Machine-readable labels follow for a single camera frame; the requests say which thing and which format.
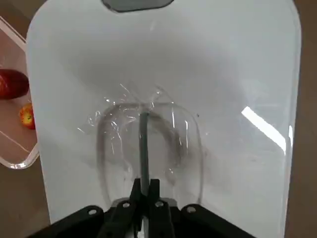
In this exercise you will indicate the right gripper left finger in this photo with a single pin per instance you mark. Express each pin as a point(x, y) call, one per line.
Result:
point(119, 223)

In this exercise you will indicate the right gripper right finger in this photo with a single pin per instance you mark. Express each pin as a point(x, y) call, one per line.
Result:
point(163, 223)

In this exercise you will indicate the red yellow apple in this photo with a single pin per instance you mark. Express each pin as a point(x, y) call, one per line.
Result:
point(27, 116)

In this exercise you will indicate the white box lid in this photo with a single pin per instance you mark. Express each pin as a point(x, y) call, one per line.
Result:
point(198, 62)

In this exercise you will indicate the dark red apple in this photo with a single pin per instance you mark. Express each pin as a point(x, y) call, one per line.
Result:
point(12, 84)

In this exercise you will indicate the pink storage box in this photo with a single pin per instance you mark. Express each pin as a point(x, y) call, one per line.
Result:
point(15, 148)

